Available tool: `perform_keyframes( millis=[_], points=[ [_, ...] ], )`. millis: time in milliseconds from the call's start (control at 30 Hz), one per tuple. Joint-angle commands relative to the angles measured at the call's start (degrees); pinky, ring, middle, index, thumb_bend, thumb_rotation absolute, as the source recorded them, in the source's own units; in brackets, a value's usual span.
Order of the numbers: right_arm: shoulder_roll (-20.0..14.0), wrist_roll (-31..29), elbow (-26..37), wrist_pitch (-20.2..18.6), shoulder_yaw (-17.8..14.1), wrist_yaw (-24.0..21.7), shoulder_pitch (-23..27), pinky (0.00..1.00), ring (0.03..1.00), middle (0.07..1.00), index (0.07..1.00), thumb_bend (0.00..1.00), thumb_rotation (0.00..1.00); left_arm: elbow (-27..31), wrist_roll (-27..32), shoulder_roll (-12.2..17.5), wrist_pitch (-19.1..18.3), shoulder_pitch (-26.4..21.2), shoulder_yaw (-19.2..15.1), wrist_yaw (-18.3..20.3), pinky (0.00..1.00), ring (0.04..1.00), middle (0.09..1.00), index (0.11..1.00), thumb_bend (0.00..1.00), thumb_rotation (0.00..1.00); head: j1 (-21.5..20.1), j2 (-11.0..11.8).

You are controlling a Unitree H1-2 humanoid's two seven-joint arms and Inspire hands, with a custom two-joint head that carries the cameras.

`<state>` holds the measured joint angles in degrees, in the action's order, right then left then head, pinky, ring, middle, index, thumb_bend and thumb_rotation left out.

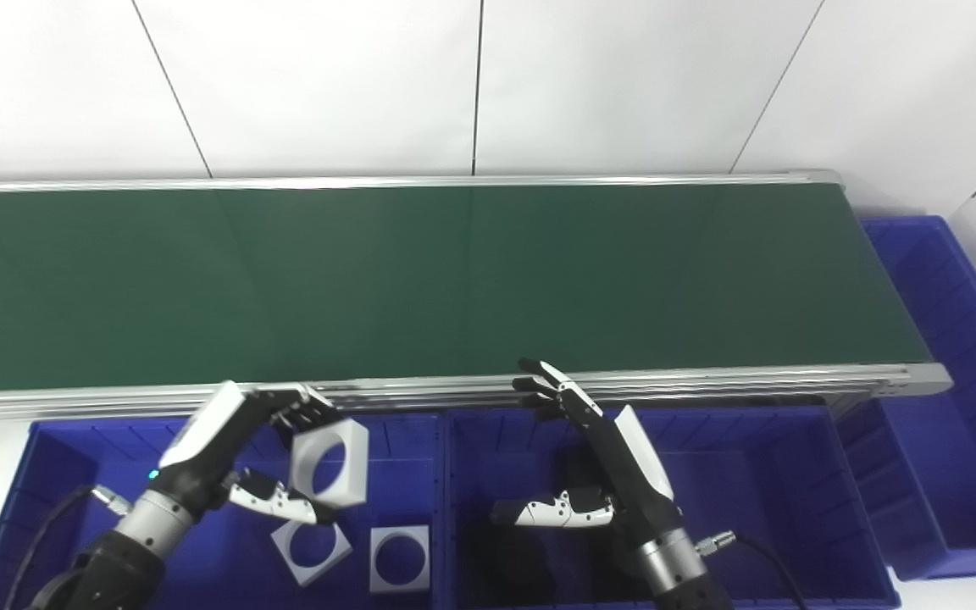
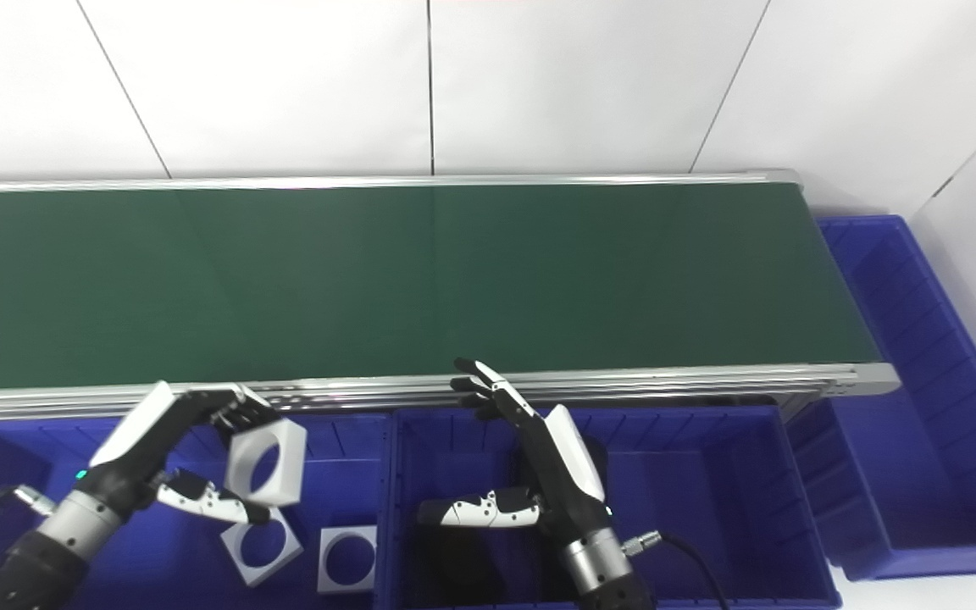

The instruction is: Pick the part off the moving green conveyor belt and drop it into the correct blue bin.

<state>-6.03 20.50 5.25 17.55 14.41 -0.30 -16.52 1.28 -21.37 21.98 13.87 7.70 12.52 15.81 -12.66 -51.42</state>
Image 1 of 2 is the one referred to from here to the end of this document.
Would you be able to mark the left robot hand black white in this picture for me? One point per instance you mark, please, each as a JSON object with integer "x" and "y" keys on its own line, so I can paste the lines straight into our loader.
{"x": 208, "y": 449}

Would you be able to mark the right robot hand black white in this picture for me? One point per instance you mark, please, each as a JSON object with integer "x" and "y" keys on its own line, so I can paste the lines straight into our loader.
{"x": 632, "y": 483}

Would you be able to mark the white square part round hole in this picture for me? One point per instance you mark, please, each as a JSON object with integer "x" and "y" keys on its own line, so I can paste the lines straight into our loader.
{"x": 289, "y": 559}
{"x": 354, "y": 457}
{"x": 378, "y": 580}

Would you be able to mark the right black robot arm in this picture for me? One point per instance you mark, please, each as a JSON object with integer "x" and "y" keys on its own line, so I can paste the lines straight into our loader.
{"x": 679, "y": 576}

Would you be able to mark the green conveyor belt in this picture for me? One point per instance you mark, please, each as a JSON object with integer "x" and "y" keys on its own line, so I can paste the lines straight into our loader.
{"x": 454, "y": 288}
{"x": 708, "y": 379}

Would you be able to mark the blue plastic bin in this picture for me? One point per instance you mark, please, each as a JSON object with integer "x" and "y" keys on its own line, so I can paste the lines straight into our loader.
{"x": 776, "y": 508}
{"x": 962, "y": 440}
{"x": 56, "y": 474}

